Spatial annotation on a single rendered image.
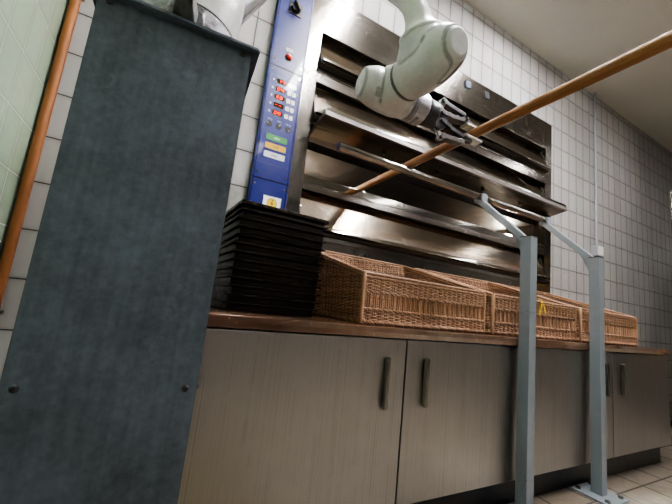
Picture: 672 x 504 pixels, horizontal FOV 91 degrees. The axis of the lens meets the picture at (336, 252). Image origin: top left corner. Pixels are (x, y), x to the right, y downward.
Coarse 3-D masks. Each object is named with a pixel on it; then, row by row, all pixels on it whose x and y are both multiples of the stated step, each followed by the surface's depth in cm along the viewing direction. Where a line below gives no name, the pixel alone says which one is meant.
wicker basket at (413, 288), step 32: (320, 256) 124; (352, 256) 150; (352, 288) 102; (384, 288) 100; (416, 288) 106; (448, 288) 113; (352, 320) 98; (384, 320) 99; (416, 320) 105; (448, 320) 112; (480, 320) 120
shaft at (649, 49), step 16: (640, 48) 66; (656, 48) 64; (608, 64) 71; (624, 64) 69; (576, 80) 76; (592, 80) 74; (544, 96) 83; (560, 96) 80; (512, 112) 90; (528, 112) 87; (480, 128) 99; (496, 128) 96; (448, 144) 110; (416, 160) 124; (384, 176) 142
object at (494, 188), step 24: (336, 120) 140; (336, 144) 156; (360, 144) 155; (384, 144) 155; (408, 144) 157; (432, 168) 173; (456, 168) 173; (456, 192) 197; (480, 192) 197; (504, 192) 196; (528, 192) 200
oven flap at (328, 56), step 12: (324, 48) 158; (336, 48) 163; (324, 60) 151; (336, 60) 159; (348, 60) 164; (360, 60) 170; (336, 72) 157; (348, 72) 157; (360, 72) 165; (432, 96) 193; (480, 120) 212; (492, 132) 213; (504, 132) 223; (492, 144) 206; (504, 144) 214; (516, 144) 224; (516, 156) 217; (528, 156) 226; (540, 156) 237; (540, 168) 230
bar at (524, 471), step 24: (408, 168) 126; (528, 216) 160; (528, 240) 121; (528, 264) 120; (600, 264) 143; (528, 288) 118; (600, 288) 141; (528, 312) 117; (600, 312) 139; (528, 336) 115; (600, 336) 137; (528, 360) 114; (600, 360) 136; (528, 384) 113; (600, 384) 134; (528, 408) 112; (600, 408) 133; (528, 432) 111; (600, 432) 132; (528, 456) 110; (600, 456) 130; (528, 480) 108; (600, 480) 129
